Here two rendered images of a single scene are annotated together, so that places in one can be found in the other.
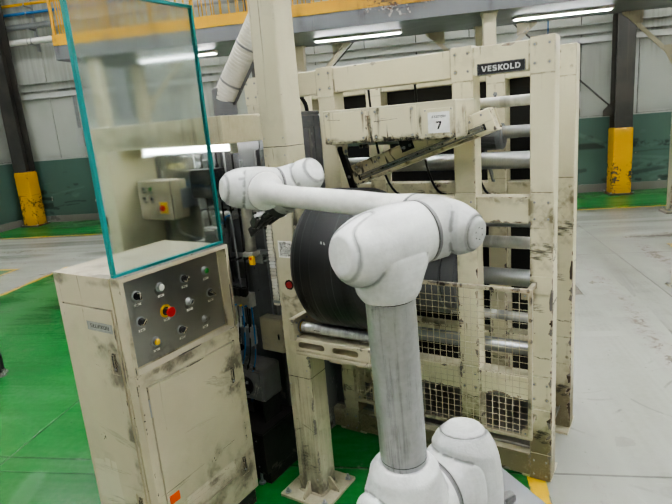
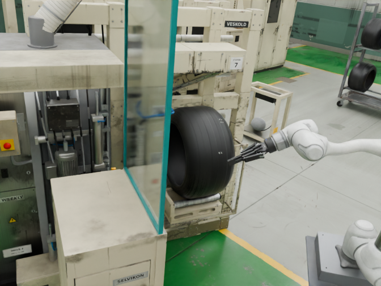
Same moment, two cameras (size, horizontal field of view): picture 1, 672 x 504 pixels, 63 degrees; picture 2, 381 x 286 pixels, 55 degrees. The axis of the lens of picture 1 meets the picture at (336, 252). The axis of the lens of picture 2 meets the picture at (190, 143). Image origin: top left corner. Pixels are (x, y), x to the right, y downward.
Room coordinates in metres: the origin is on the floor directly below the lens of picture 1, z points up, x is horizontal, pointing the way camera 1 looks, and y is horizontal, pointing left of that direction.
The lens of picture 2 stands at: (1.19, 1.73, 2.25)
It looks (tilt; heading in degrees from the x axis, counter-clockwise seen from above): 26 degrees down; 301
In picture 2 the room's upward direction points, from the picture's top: 6 degrees clockwise
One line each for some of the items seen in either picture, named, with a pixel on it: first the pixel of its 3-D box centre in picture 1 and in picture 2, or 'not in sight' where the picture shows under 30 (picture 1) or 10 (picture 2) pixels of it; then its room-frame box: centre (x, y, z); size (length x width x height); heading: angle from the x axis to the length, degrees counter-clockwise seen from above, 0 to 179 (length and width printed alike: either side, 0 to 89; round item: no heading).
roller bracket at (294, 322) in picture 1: (317, 314); (161, 193); (2.33, 0.11, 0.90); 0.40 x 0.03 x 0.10; 147
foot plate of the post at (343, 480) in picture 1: (318, 483); not in sight; (2.36, 0.18, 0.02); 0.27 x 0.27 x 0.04; 57
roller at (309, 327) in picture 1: (335, 331); (195, 200); (2.11, 0.03, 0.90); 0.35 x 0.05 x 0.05; 57
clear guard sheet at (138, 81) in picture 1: (153, 134); (143, 99); (2.08, 0.63, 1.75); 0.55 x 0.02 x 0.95; 147
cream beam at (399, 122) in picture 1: (397, 122); (196, 58); (2.42, -0.31, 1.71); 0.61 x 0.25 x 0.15; 57
